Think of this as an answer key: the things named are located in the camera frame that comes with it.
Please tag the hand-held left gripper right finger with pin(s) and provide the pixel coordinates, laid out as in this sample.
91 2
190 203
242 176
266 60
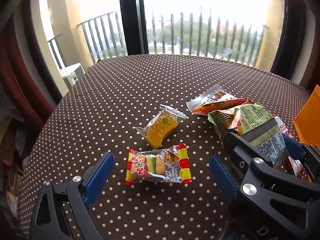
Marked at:
222 180

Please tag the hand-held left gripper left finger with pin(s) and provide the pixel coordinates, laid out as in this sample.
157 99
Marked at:
98 177

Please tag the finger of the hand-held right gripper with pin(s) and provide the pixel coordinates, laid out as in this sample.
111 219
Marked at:
252 155
295 147

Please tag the white and red bar packet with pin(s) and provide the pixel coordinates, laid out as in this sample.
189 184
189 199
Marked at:
281 126

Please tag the orange cardboard box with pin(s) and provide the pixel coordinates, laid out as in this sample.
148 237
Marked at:
308 120

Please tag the green snack packet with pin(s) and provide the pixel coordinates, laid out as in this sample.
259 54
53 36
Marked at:
260 120

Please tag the orange packet with clear ends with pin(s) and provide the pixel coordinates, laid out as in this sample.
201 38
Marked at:
220 103

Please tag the colourful gummy candy packet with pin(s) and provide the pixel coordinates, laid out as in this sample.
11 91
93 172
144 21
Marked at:
160 163

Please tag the clear orange jelly packet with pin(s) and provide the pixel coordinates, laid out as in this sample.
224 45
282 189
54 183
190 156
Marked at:
160 130

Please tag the brown polka dot tablecloth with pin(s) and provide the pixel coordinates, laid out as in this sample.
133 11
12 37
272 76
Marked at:
112 100

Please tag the brown cardboard box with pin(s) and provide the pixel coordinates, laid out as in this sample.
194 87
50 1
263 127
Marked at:
12 177

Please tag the white outdoor air conditioner unit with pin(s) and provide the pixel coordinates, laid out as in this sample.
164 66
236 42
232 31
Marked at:
71 76

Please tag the dark red curtain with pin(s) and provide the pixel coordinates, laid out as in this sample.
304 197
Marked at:
15 62

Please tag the metal balcony railing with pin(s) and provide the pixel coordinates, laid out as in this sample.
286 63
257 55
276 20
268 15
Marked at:
97 18

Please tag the black window frame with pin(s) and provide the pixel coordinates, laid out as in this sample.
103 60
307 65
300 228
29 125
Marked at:
132 17

